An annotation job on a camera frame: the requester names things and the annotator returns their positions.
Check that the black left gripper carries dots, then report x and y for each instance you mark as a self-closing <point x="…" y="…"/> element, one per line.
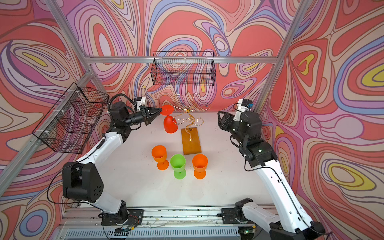
<point x="148" y="111"/>

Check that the green wine glass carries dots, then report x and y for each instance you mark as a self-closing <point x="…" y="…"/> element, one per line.
<point x="178" y="163"/>

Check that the orange wine glass back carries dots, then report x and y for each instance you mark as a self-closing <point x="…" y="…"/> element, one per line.
<point x="200" y="163"/>

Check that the orange wine glass front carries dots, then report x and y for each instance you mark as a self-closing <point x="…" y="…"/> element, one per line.
<point x="159" y="153"/>

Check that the gold wire glass rack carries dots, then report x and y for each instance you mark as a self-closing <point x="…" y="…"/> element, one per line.
<point x="189" y="134"/>

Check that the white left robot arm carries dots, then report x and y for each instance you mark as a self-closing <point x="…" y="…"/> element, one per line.
<point x="81" y="180"/>

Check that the black wire basket left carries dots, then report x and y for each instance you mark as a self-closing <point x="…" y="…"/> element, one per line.
<point x="67" y="127"/>

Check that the metal base rail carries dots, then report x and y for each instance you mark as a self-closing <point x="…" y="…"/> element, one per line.
<point x="171" y="223"/>

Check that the black wire basket back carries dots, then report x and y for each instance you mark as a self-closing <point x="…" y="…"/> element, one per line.
<point x="183" y="68"/>

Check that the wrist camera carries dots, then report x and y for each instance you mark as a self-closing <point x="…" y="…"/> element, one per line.
<point x="138" y="102"/>
<point x="241" y="106"/>

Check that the orange wine glass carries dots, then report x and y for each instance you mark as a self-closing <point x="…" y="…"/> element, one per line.
<point x="159" y="153"/>
<point x="200" y="163"/>

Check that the black wire basket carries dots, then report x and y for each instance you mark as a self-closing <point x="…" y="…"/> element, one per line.
<point x="183" y="68"/>
<point x="67" y="127"/>

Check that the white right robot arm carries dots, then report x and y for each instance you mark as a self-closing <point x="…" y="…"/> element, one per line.
<point x="264" y="171"/>

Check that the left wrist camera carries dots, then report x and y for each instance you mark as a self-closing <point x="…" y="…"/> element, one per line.
<point x="138" y="102"/>

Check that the red wine glass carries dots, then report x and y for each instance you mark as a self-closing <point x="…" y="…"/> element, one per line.
<point x="169" y="125"/>

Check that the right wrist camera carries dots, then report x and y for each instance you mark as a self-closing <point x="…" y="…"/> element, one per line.
<point x="241" y="106"/>

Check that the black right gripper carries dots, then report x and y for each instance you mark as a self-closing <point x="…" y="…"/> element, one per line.
<point x="230" y="119"/>

